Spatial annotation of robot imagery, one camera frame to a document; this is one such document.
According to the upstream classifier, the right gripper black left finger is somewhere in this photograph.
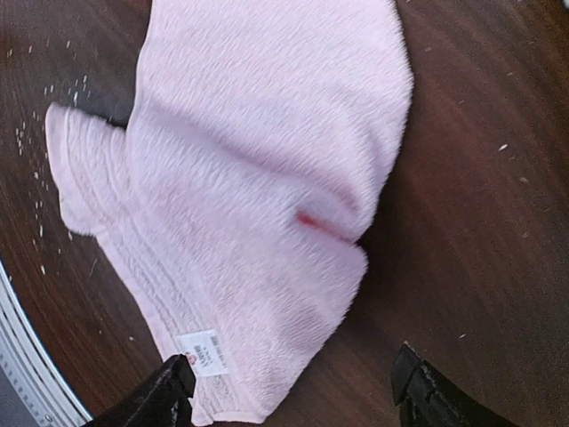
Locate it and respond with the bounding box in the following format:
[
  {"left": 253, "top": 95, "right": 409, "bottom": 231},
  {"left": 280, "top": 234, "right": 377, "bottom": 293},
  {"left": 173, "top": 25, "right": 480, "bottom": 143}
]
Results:
[{"left": 91, "top": 354, "right": 196, "bottom": 427}]

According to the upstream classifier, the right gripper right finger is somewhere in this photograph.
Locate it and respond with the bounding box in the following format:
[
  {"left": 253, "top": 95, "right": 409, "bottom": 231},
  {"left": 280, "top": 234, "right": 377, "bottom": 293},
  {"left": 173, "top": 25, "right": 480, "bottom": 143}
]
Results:
[{"left": 390, "top": 342, "right": 516, "bottom": 427}]

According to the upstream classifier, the pink towel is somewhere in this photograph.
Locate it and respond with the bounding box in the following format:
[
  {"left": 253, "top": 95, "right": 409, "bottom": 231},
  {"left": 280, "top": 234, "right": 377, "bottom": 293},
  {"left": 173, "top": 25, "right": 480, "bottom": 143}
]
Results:
[{"left": 45, "top": 1, "right": 413, "bottom": 426}]

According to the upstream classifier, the front aluminium rail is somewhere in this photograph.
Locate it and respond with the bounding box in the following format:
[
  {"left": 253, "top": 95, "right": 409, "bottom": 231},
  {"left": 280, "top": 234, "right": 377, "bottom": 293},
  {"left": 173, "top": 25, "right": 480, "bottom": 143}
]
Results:
[{"left": 1, "top": 269, "right": 92, "bottom": 426}]

